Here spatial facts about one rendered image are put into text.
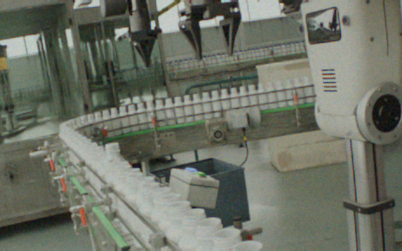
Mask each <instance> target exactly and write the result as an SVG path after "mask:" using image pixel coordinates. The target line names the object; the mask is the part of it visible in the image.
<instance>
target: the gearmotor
mask: <svg viewBox="0 0 402 251"><path fill-rule="evenodd" d="M261 125H262V116H261V112H260V109H259V107H258V106H253V107H248V108H241V109H234V110H232V111H225V112H224V119H223V118H222V117H221V119H210V120H208V121H206V127H207V133H208V143H209V144H210V146H211V147H214V146H215V145H216V144H222V143H228V131H229V132H231V131H237V130H243V131H244V140H245V143H246V147H247V157H246V159H245V161H244V162H243V163H242V164H240V166H242V165H243V164H244V163H245V162H246V160H247V158H248V156H249V150H248V145H247V139H246V135H245V131H246V129H249V128H254V127H259V126H261Z"/></svg>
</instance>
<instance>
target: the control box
mask: <svg viewBox="0 0 402 251"><path fill-rule="evenodd" d="M219 185H220V181H217V180H216V179H213V178H211V177H209V176H207V175H206V176H202V175H197V174H194V172H189V171H186V170H179V169H172V172H171V179H170V180H169V184H168V186H169V187H171V188H172V190H173V193H178V194H180V195H181V199H182V201H189V202H190V206H191V208H192V209H194V208H197V207H208V208H215V201H216V195H217V190H218V189H217V188H218V186H219Z"/></svg>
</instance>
